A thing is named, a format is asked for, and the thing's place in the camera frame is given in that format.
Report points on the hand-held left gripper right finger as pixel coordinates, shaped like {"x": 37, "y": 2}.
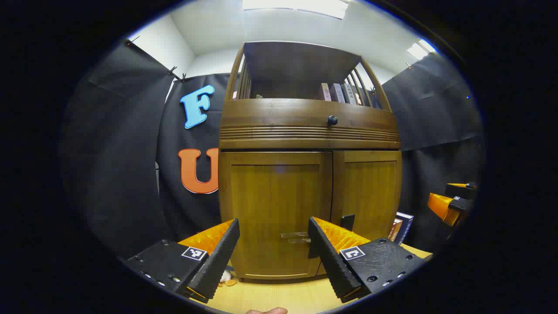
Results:
{"x": 331, "y": 266}

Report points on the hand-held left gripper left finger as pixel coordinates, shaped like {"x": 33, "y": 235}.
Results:
{"x": 218, "y": 261}

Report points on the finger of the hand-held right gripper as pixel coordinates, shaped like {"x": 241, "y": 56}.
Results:
{"x": 460, "y": 188}
{"x": 439, "y": 206}

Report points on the wooden cabinet door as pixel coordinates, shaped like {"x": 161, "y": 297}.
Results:
{"x": 370, "y": 192}
{"x": 270, "y": 196}

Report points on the wooden double-door shoe cabinet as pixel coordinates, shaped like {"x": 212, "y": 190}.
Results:
{"x": 296, "y": 69}

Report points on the penguin plush toy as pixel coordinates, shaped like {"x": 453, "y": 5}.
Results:
{"x": 225, "y": 276}

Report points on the dark blue book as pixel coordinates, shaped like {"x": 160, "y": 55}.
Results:
{"x": 405, "y": 226}

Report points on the red and white book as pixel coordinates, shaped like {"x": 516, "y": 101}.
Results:
{"x": 395, "y": 229}

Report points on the small ceiling light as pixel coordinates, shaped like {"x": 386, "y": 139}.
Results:
{"x": 420, "y": 50}

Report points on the pale upright book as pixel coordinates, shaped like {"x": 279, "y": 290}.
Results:
{"x": 336, "y": 92}
{"x": 324, "y": 91}
{"x": 348, "y": 93}

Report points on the black backdrop cloth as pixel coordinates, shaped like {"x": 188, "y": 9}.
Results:
{"x": 113, "y": 152}

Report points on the wooden drawer with black knob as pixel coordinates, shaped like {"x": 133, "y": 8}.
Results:
{"x": 270, "y": 114}

